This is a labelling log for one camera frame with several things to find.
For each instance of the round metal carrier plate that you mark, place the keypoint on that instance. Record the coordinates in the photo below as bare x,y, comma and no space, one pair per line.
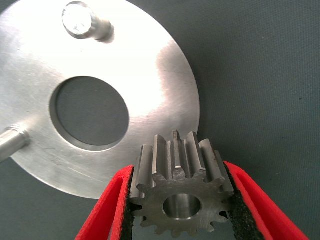
150,75

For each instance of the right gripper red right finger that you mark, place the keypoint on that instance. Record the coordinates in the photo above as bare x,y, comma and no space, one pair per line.
257,212

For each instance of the steel spur gear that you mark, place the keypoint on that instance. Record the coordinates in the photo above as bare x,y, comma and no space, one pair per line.
155,200

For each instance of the dark grey table cloth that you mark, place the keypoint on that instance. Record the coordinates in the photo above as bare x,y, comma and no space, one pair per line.
262,75

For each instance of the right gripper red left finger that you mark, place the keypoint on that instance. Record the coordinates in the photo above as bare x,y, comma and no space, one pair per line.
105,215

